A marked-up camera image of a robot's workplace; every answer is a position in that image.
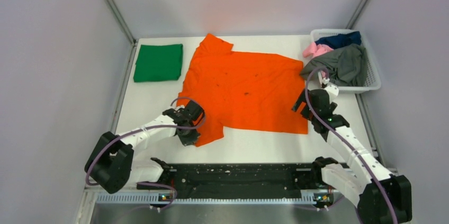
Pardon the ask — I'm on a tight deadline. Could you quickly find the orange t-shirt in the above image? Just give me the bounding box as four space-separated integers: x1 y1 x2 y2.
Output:
178 34 308 147

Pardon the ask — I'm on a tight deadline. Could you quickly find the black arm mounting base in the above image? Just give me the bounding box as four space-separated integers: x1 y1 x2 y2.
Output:
137 163 335 200

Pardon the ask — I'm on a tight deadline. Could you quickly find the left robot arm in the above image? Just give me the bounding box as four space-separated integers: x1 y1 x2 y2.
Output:
84 99 206 194

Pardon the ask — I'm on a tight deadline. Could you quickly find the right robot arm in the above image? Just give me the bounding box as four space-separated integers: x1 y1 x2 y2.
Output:
292 85 412 223

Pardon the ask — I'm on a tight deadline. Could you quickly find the grey t-shirt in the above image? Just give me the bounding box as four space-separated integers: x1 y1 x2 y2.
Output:
300 44 368 87

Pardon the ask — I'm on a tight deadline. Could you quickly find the white plastic laundry basket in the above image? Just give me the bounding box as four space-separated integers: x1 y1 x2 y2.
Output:
310 29 381 94

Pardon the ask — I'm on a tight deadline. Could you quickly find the folded green t-shirt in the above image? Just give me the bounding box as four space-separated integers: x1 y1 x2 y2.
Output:
133 44 183 83

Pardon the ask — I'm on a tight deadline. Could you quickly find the pink t-shirt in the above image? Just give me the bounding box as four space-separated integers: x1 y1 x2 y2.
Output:
302 42 333 58

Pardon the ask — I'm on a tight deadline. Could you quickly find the navy blue t-shirt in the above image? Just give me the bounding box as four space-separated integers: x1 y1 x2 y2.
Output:
315 31 362 49

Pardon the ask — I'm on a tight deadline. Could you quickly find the left corner metal strut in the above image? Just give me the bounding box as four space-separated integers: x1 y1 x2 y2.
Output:
104 0 136 46

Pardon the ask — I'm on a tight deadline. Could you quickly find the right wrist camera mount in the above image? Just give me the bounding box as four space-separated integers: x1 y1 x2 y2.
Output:
320 78 339 101

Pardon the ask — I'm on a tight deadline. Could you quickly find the aluminium frame rail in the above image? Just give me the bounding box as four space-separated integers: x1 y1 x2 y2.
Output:
84 168 404 205

